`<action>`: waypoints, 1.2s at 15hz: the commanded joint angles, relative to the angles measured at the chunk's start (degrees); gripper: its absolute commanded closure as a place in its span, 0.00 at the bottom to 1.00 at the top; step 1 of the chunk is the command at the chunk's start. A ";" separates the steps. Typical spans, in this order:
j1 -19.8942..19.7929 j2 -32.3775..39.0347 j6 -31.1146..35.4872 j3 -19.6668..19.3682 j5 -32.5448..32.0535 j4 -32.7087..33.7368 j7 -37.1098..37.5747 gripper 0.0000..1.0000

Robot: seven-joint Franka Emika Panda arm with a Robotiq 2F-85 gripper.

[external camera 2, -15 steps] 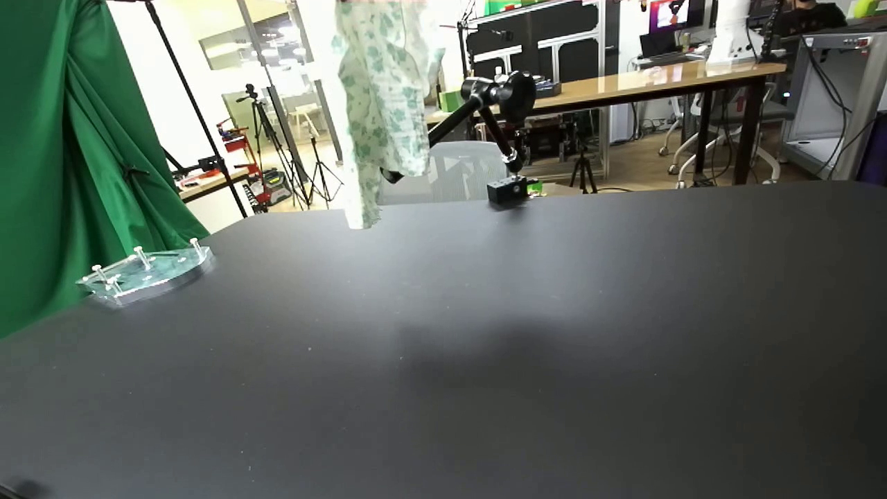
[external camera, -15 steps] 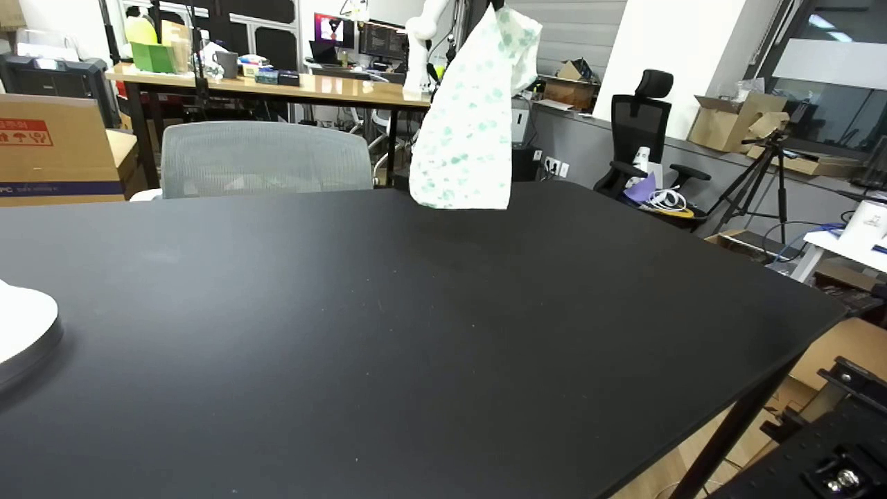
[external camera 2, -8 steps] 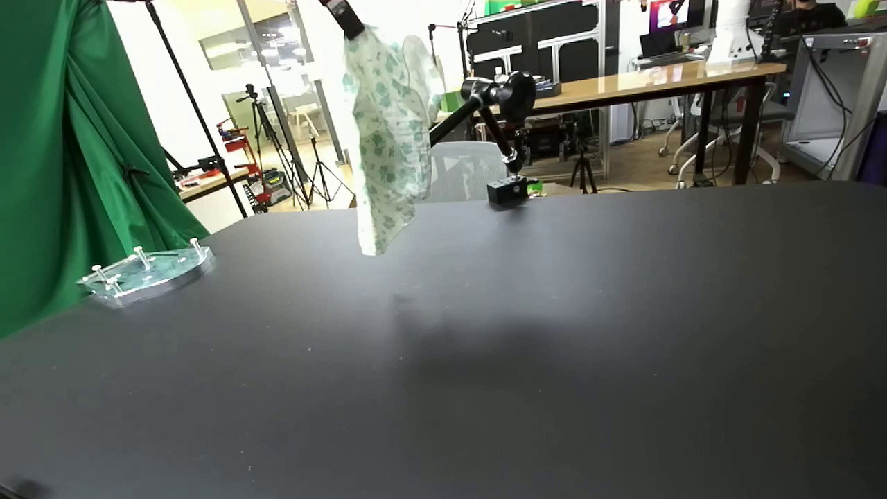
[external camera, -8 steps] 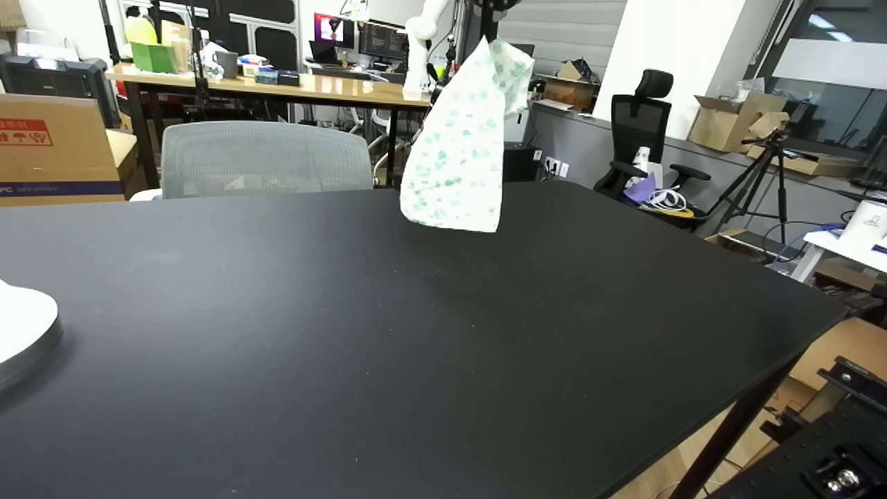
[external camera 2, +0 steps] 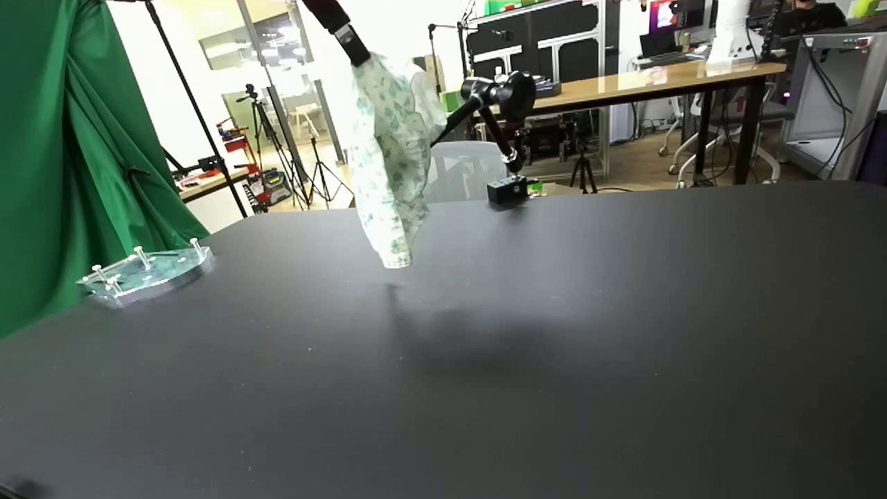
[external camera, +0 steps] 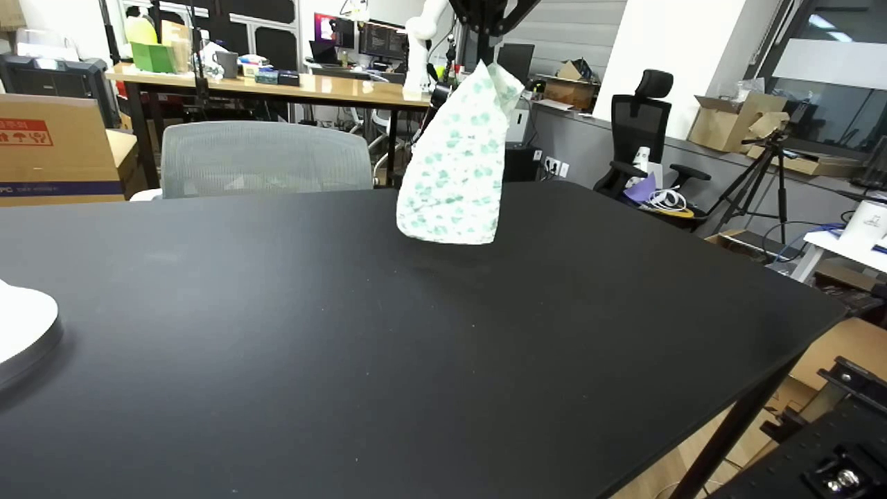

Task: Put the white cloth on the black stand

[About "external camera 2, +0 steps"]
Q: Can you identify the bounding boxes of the tall black camera tripod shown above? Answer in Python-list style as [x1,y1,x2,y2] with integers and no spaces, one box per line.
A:
[232,80,315,212]

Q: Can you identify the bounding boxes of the black light stand pole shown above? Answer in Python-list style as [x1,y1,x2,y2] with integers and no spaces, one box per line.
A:
[138,0,256,223]

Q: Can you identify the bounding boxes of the white patterned cloth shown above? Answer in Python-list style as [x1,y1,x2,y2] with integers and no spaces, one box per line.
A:
[343,50,450,273]

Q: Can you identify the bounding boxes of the laptop with pink screen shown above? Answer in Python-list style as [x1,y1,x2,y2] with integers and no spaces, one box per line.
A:
[637,0,691,61]

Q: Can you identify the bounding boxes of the wooden table with black legs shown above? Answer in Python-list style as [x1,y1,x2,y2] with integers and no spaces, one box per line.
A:
[432,59,791,190]

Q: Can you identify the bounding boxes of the clear acrylic plate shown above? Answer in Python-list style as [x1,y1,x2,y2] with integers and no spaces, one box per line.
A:
[77,237,216,309]

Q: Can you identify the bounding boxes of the white metal cart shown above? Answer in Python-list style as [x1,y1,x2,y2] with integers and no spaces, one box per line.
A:
[781,26,887,183]

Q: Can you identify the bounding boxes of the black shelving unit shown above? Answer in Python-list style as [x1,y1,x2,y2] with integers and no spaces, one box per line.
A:
[464,0,615,89]

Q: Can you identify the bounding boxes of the small black tripod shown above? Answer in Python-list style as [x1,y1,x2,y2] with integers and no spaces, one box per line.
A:
[565,150,602,197]

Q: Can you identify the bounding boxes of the white office chair base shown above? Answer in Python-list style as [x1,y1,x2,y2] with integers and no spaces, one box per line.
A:
[658,116,785,190]

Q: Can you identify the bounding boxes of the green curtain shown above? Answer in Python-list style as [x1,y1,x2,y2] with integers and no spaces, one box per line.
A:
[0,0,211,341]

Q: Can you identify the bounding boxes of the grey chair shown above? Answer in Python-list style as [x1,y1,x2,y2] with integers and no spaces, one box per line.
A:
[421,139,512,205]

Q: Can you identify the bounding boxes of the cluttered low workbench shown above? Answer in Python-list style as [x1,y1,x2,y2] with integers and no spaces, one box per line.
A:
[175,115,300,213]

